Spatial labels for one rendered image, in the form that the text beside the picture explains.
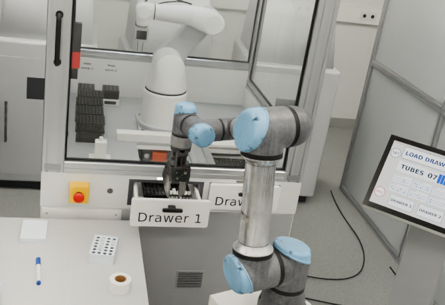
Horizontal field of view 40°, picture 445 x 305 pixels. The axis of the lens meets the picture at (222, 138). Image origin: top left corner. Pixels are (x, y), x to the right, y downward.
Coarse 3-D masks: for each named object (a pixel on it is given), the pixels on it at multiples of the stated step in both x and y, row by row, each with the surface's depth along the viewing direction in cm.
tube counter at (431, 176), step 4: (428, 172) 233; (432, 172) 232; (436, 172) 232; (428, 176) 232; (432, 176) 232; (436, 176) 231; (440, 176) 231; (444, 176) 230; (428, 180) 232; (432, 180) 231; (436, 180) 231; (440, 180) 230; (444, 180) 230; (440, 184) 230; (444, 184) 229
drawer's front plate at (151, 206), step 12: (132, 204) 220; (144, 204) 221; (156, 204) 222; (168, 204) 223; (180, 204) 224; (192, 204) 225; (204, 204) 226; (132, 216) 222; (144, 216) 223; (156, 216) 224; (192, 216) 227; (204, 216) 228
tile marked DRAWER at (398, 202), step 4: (392, 196) 233; (396, 196) 233; (400, 196) 232; (388, 200) 233; (392, 200) 233; (396, 200) 232; (400, 200) 232; (404, 200) 231; (408, 200) 231; (412, 200) 230; (388, 204) 232; (392, 204) 232; (396, 204) 231; (400, 204) 231; (404, 204) 231; (408, 204) 230; (412, 204) 230; (400, 208) 230; (404, 208) 230; (408, 208) 230; (412, 208) 229
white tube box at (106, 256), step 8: (96, 240) 217; (112, 240) 217; (96, 248) 211; (104, 248) 212; (112, 248) 214; (96, 256) 208; (104, 256) 208; (112, 256) 208; (104, 264) 209; (112, 264) 209
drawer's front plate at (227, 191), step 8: (216, 184) 241; (224, 184) 242; (232, 184) 243; (240, 184) 244; (216, 192) 241; (224, 192) 242; (232, 192) 243; (240, 192) 243; (224, 200) 244; (232, 200) 244; (240, 200) 245; (216, 208) 244; (224, 208) 245; (232, 208) 246; (240, 208) 246; (272, 208) 249
